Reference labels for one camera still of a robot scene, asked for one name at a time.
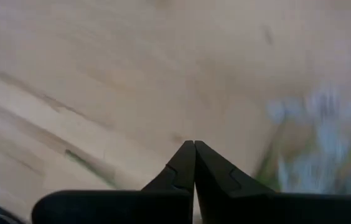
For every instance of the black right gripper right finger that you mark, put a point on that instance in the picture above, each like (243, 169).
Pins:
(225, 205)

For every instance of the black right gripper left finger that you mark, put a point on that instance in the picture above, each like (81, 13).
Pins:
(163, 205)

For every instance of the white small-blossom flower bunch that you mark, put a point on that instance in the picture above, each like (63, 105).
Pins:
(328, 130)

